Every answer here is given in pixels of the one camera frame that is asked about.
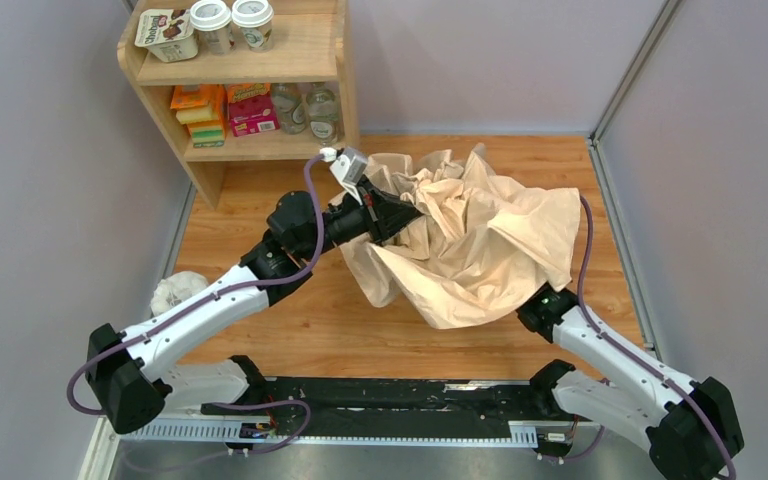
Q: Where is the beige folding umbrella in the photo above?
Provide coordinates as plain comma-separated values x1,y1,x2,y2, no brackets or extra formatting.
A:
340,143,581,330

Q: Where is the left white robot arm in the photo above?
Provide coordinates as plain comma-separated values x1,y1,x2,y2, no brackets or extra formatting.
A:
84,180,423,434

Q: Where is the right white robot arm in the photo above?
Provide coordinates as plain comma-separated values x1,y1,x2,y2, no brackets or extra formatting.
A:
516,285,745,479

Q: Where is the right clear glass bottle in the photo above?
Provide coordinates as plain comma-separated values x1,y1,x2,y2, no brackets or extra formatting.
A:
305,82,340,146

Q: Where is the clear glass bottle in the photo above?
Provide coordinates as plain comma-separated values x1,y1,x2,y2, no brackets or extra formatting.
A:
305,82,340,146
270,83,306,135

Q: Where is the left clear glass bottle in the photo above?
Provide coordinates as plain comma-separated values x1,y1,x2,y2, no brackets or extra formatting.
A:
270,83,306,135

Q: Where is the pink orange snack box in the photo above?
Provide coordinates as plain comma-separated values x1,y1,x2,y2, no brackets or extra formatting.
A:
225,83,280,137

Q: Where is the wooden shelf unit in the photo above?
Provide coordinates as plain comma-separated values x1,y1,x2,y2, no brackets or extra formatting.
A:
117,1,360,207

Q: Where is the orange sponge pack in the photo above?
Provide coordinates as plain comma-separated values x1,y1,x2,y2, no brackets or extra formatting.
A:
170,84,227,148

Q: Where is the white crumpled plastic bag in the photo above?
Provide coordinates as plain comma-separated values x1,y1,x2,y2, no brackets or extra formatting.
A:
149,271,208,316

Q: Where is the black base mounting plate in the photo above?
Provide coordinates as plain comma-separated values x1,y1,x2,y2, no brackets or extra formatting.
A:
236,377,573,439

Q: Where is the right white lidded cup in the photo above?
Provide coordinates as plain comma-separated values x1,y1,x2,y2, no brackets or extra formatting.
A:
231,0,274,52

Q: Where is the white lidded cup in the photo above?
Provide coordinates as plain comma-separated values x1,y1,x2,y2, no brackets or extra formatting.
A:
231,0,274,52
190,0,234,55

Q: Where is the left white lidded cup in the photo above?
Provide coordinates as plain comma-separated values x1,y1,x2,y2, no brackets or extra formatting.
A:
190,0,234,55

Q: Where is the Chobani yogurt tub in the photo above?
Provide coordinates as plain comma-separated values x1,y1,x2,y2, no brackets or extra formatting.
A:
134,8,199,63

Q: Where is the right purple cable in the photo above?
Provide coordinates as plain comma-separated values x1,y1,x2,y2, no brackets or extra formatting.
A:
534,193,738,480

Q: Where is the purple cable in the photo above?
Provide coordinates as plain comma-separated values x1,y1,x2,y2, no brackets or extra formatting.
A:
534,193,738,480
65,155,326,456

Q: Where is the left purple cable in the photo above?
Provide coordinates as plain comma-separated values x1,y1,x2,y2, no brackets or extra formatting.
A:
65,155,326,456

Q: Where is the aluminium frame rail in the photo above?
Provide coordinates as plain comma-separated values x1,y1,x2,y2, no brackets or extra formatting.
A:
118,399,604,464

